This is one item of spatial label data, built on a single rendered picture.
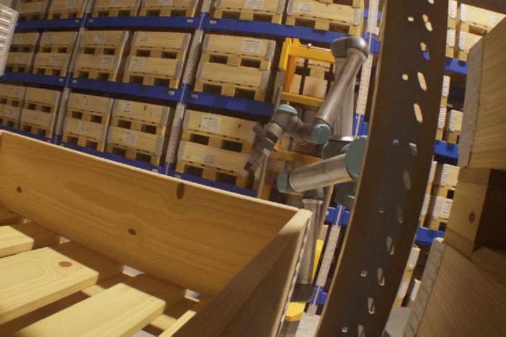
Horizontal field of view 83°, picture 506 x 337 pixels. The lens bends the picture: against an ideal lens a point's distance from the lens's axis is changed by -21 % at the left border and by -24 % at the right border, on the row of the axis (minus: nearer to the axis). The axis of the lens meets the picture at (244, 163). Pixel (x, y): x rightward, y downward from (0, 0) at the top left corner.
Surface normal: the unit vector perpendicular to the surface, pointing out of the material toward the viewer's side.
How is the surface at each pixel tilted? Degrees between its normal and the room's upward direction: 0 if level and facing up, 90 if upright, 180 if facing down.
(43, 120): 90
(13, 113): 90
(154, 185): 90
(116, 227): 90
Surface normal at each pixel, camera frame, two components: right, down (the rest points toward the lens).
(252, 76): -0.28, -0.01
